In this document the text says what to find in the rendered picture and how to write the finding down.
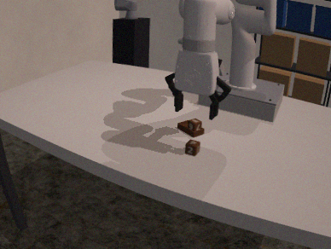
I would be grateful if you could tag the brown wooden cube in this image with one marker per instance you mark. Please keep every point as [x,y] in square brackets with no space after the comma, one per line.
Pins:
[192,147]
[194,124]

